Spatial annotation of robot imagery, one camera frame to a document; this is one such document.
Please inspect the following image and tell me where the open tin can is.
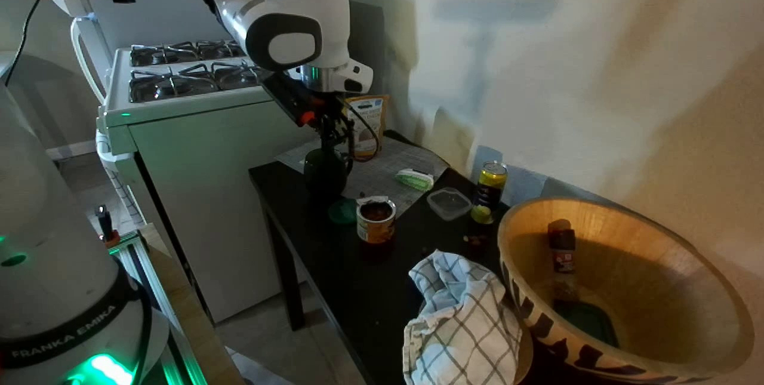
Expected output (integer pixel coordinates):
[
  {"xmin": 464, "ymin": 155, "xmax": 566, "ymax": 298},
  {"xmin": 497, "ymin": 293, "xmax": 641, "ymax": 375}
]
[{"xmin": 356, "ymin": 195, "xmax": 397, "ymax": 246}]

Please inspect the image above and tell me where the transparent plastic bowl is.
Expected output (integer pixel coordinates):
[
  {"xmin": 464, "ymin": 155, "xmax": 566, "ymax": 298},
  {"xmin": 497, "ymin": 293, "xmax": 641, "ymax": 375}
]
[{"xmin": 426, "ymin": 187, "xmax": 474, "ymax": 222}]

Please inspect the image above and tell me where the yellow tin can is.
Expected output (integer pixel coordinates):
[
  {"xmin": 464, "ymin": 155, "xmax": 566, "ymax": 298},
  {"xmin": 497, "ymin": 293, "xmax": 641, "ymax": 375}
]
[{"xmin": 476, "ymin": 161, "xmax": 509, "ymax": 211}]

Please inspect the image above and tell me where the large wooden bowl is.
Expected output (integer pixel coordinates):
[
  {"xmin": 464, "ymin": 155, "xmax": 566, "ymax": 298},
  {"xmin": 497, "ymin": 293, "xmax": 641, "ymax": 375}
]
[{"xmin": 497, "ymin": 196, "xmax": 755, "ymax": 385}]

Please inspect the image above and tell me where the orange food pouch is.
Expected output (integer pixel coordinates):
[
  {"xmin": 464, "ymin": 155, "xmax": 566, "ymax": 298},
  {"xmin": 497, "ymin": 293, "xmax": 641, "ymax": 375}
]
[{"xmin": 343, "ymin": 95, "xmax": 390, "ymax": 159}]

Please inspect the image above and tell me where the grey placemat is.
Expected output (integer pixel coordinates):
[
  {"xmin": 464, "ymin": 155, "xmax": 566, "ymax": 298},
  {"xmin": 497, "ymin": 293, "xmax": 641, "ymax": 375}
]
[{"xmin": 275, "ymin": 134, "xmax": 450, "ymax": 219}]

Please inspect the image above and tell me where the green round lid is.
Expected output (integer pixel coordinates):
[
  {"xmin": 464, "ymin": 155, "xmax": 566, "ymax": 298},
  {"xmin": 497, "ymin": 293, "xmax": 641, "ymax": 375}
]
[{"xmin": 328, "ymin": 197, "xmax": 359, "ymax": 225}]

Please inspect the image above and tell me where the green and white sponge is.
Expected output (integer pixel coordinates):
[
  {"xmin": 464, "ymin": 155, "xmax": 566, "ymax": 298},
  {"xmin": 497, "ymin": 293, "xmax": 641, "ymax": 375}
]
[{"xmin": 395, "ymin": 168, "xmax": 435, "ymax": 192}]

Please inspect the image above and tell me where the stove burner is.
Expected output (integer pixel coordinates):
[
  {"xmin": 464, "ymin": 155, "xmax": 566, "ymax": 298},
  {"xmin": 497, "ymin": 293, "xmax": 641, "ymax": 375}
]
[
  {"xmin": 130, "ymin": 43, "xmax": 199, "ymax": 67},
  {"xmin": 179, "ymin": 61, "xmax": 266, "ymax": 91},
  {"xmin": 129, "ymin": 69, "xmax": 182, "ymax": 103},
  {"xmin": 196, "ymin": 39, "xmax": 247, "ymax": 61}
]

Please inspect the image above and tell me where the white gas stove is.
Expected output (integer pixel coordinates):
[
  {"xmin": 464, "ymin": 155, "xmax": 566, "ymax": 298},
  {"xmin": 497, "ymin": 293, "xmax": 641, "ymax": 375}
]
[{"xmin": 95, "ymin": 39, "xmax": 320, "ymax": 324}]

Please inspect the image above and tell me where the white checked cloth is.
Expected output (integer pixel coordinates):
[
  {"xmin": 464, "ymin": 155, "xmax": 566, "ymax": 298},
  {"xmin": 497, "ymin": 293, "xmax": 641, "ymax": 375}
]
[{"xmin": 402, "ymin": 249, "xmax": 524, "ymax": 385}]

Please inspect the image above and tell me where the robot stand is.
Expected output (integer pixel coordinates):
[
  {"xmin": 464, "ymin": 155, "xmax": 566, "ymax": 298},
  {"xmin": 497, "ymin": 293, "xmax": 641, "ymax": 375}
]
[{"xmin": 95, "ymin": 224, "xmax": 247, "ymax": 385}]

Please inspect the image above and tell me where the red and black tool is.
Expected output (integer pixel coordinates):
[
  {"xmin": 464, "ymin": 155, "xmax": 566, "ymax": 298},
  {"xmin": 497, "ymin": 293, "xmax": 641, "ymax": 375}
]
[{"xmin": 95, "ymin": 204, "xmax": 121, "ymax": 249}]

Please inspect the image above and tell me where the brown spice bottle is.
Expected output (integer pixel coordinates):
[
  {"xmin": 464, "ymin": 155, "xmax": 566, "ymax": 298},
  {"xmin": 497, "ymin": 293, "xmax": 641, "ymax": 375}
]
[{"xmin": 547, "ymin": 218, "xmax": 577, "ymax": 276}]

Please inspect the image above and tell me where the green container lid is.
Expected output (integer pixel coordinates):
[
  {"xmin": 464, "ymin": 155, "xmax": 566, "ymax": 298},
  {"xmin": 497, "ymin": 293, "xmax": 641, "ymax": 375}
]
[{"xmin": 552, "ymin": 298, "xmax": 620, "ymax": 348}]

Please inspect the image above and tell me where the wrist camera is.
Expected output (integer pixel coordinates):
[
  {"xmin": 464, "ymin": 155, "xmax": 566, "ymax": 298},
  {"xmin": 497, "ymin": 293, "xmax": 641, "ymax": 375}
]
[{"xmin": 261, "ymin": 71, "xmax": 326, "ymax": 129}]

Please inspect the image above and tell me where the black cable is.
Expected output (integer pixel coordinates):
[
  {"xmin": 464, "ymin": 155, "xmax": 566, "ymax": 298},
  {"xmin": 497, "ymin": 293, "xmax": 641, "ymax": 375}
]
[{"xmin": 5, "ymin": 0, "xmax": 67, "ymax": 86}]

